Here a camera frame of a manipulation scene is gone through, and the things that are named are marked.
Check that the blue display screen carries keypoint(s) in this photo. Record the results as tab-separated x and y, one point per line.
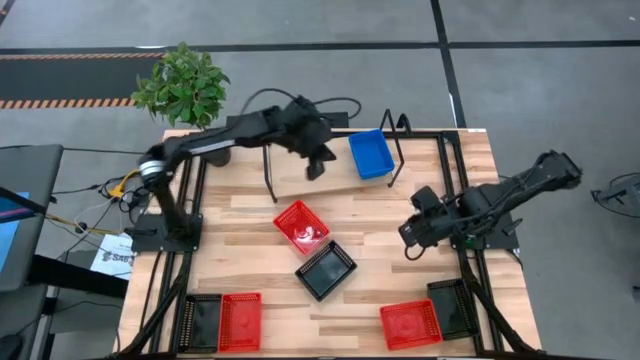
10	235

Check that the red plastic basket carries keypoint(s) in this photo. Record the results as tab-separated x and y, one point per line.
240	322
410	325
300	227

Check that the white printed paper sheet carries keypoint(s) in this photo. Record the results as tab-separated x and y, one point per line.
112	255

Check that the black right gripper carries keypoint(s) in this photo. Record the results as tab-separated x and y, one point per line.
437	225

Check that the black aluminium rig frame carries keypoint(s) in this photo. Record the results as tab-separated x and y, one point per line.
425	134

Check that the black power box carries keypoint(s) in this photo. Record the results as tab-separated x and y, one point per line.
340	120

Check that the green potted plant black pot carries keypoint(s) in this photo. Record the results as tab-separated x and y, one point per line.
182	85

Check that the blue plastic basket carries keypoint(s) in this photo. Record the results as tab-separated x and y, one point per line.
371	152

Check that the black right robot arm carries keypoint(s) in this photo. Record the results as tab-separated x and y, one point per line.
525	185

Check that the grey side desk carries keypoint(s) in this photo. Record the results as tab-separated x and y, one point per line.
35	170

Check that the black hazard-striped floor mat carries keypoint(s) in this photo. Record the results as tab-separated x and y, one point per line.
75	80

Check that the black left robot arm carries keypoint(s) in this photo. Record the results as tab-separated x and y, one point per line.
240	131

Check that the black plastic basket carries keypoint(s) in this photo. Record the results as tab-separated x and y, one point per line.
201	322
452	309
325	270

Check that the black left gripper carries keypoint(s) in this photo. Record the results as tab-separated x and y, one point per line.
305	125

